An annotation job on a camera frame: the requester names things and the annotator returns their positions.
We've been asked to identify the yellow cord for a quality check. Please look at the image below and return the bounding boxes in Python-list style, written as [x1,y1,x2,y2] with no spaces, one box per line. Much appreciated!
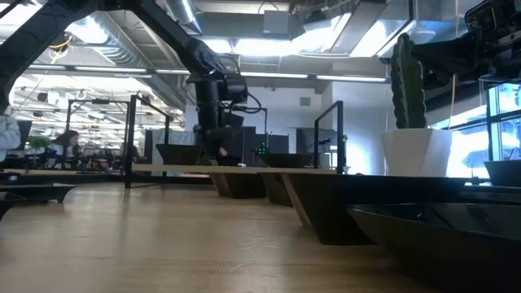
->
[448,0,461,131]

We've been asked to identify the black wire dish rack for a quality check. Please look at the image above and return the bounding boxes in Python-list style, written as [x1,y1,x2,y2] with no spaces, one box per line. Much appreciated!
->
[313,99,345,175]

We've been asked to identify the green leafy plant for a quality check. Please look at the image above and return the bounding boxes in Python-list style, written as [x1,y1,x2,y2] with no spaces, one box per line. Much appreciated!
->
[26,135,54,164]

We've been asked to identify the person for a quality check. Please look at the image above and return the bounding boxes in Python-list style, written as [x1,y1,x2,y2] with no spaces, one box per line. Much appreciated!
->
[45,129,85,170]
[0,104,22,164]

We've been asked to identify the grey partition screen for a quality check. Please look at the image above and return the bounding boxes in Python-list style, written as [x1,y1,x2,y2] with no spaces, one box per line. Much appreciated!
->
[143,129,197,166]

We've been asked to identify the long ceiling light strip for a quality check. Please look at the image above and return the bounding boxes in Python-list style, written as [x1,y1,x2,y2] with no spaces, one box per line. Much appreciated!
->
[28,63,390,84]

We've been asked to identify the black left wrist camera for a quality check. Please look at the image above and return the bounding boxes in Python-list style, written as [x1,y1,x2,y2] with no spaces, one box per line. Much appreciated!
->
[221,112,246,128]

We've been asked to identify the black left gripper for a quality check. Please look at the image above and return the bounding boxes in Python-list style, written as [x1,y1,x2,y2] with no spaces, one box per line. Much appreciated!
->
[194,77,234,164]

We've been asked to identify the tall green cactus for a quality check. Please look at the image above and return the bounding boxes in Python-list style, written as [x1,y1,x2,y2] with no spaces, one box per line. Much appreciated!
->
[389,32,428,130]

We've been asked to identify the black metal wooden rack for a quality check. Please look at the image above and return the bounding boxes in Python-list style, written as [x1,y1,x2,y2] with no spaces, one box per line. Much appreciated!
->
[123,94,176,190]

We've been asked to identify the dark computer monitor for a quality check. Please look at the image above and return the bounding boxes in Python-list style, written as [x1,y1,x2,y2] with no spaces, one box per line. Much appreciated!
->
[15,120,33,152]

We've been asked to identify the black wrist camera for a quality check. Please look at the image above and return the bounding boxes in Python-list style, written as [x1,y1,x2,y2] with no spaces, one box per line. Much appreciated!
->
[221,112,246,128]
[465,0,512,37]

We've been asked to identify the white plant pot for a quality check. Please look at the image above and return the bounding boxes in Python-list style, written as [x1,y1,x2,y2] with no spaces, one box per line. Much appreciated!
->
[380,128,453,177]

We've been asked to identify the silver ventilation duct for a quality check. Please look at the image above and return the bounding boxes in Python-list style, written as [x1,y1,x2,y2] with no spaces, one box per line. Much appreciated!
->
[67,0,192,111]

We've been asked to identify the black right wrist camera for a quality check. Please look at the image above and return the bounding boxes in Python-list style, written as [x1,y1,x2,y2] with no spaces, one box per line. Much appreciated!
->
[465,0,512,37]

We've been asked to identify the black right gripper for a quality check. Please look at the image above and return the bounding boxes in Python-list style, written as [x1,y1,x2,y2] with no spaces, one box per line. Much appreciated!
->
[409,24,521,91]

